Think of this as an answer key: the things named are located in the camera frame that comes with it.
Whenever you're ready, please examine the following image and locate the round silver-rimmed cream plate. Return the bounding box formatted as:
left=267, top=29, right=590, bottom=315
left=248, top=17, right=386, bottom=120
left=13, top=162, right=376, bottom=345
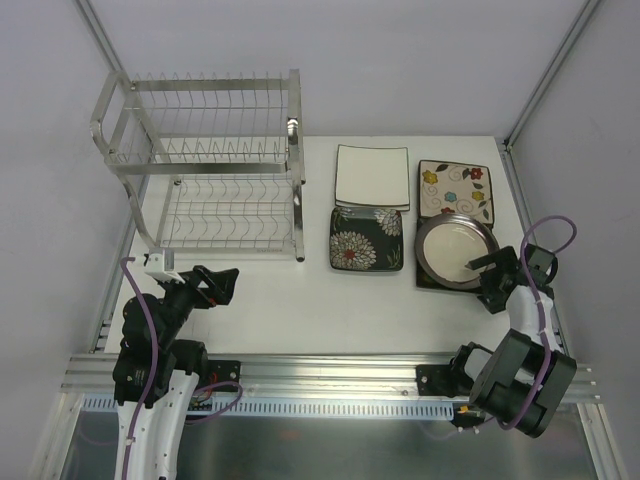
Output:
left=414, top=214, right=498, bottom=289

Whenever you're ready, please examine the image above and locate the black chrysanthemum square plate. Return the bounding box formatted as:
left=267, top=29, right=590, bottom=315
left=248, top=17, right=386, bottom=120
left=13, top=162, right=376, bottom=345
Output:
left=329, top=207, right=404, bottom=272

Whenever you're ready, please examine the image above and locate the stainless steel dish rack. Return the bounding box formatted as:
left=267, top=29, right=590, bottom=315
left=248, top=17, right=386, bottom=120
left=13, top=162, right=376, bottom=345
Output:
left=90, top=69, right=306, bottom=261

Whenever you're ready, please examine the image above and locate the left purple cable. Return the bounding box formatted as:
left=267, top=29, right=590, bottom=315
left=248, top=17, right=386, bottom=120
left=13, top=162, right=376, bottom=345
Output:
left=121, top=256, right=244, bottom=480

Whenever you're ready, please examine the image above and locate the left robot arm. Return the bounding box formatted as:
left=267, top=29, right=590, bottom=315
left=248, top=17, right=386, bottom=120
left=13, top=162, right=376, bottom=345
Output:
left=112, top=265, right=243, bottom=479

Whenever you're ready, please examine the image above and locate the dark square teal-centre plate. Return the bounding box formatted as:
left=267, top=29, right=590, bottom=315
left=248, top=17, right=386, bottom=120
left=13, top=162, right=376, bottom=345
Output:
left=414, top=215, right=496, bottom=291

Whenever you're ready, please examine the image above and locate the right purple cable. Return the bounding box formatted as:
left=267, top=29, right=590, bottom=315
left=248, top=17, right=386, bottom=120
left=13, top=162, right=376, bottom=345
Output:
left=419, top=215, right=578, bottom=441

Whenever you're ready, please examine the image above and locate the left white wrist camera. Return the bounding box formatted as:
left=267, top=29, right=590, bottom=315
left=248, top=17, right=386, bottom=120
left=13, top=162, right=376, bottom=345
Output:
left=133, top=248, right=185, bottom=283

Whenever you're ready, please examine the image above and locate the cream floral square plate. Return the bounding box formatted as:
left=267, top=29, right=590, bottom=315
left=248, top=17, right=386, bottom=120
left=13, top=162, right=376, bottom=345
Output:
left=418, top=160, right=495, bottom=228

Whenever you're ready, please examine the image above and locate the aluminium frame rail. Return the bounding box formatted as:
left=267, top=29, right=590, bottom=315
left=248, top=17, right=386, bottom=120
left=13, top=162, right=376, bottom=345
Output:
left=60, top=352, right=604, bottom=404

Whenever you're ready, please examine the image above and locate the white slotted cable duct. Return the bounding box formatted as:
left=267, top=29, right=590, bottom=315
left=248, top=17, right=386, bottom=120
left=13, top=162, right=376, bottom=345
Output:
left=81, top=394, right=456, bottom=422

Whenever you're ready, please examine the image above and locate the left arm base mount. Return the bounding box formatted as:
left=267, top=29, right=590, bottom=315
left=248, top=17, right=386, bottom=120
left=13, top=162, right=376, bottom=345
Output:
left=206, top=359, right=242, bottom=393

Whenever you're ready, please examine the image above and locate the purple cable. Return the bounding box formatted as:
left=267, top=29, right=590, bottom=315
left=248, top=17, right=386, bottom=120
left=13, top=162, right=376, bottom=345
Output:
left=121, top=256, right=244, bottom=480
left=419, top=215, right=578, bottom=441

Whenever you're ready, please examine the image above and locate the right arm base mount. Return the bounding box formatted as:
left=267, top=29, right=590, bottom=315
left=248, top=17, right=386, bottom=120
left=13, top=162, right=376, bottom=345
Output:
left=415, top=364, right=473, bottom=398

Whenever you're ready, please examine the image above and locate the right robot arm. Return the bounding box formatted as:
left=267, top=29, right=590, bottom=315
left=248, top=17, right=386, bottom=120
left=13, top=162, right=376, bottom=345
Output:
left=448, top=244, right=577, bottom=438

